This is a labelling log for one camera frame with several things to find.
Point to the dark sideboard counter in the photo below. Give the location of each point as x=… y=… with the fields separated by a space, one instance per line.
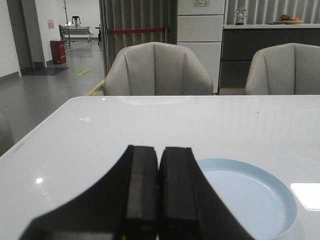
x=241 y=42

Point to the pink wall notice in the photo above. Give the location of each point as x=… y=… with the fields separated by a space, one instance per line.
x=51 y=24

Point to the light blue round plate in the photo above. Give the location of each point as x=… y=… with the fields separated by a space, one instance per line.
x=262 y=203

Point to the white cabinet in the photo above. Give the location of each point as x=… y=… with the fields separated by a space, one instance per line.
x=200 y=28

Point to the red barrier belt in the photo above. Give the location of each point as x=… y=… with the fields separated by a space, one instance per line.
x=136 y=31

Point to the beige armchair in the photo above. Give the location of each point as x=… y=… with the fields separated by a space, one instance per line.
x=285 y=69
x=157 y=69

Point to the grey folding table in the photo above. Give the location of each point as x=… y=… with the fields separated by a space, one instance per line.
x=67 y=31

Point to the left beige armchair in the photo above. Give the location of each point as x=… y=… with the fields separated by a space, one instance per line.
x=157 y=69

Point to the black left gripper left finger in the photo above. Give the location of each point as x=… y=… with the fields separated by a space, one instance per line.
x=122 y=205

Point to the small decorative figurine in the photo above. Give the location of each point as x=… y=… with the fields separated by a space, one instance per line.
x=240 y=15

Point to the fruit bowl on counter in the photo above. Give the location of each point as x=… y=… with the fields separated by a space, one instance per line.
x=291 y=20

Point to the right beige armchair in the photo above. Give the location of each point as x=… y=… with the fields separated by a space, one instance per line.
x=285 y=69

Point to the red bin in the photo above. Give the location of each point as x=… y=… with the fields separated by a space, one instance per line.
x=58 y=51

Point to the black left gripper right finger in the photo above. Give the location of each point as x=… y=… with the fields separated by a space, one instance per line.
x=190 y=209

